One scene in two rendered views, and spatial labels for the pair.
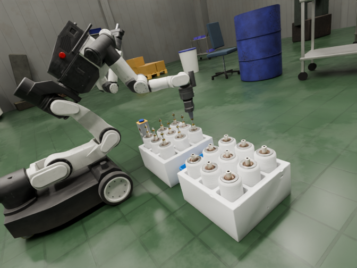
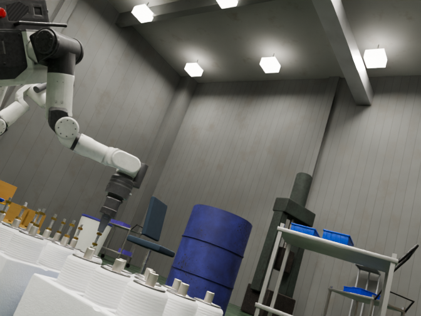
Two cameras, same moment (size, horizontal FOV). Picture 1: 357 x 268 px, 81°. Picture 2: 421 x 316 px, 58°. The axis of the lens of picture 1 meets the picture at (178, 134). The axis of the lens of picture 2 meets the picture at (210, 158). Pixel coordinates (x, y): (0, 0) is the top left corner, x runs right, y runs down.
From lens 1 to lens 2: 52 cm
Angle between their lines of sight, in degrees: 45
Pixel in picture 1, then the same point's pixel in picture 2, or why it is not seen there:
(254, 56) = (198, 269)
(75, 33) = (38, 14)
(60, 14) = not seen: outside the picture
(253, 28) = (212, 231)
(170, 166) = (12, 275)
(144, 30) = (44, 163)
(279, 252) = not seen: outside the picture
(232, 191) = (146, 305)
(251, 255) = not seen: outside the picture
